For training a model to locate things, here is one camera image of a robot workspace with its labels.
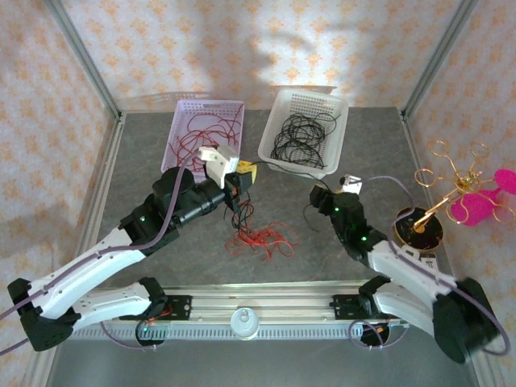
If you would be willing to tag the white label card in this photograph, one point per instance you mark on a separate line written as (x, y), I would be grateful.
(429, 264)

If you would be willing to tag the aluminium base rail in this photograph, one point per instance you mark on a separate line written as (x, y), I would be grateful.
(242, 300)

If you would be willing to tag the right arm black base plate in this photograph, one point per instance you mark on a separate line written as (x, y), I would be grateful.
(342, 306)

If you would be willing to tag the white plastic basket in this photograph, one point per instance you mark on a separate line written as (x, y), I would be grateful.
(306, 94)

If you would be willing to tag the purple plastic basket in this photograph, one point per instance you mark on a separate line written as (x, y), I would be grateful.
(181, 113)

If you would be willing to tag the aluminium side rail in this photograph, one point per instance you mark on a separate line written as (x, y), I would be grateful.
(115, 141)

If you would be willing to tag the pink fuzzy ornament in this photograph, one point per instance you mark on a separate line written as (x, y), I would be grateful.
(475, 209)

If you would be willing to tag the small white timer device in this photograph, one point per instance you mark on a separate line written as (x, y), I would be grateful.
(410, 253)

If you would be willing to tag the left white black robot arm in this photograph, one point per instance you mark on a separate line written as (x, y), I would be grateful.
(80, 278)

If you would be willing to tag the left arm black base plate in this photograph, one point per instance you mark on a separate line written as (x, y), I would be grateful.
(181, 306)

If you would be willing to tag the white round knob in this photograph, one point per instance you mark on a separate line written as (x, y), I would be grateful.
(244, 324)

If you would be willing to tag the aluminium frame post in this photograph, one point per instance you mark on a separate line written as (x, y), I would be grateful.
(81, 52)
(441, 52)

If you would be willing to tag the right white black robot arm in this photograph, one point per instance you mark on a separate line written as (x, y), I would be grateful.
(407, 266)

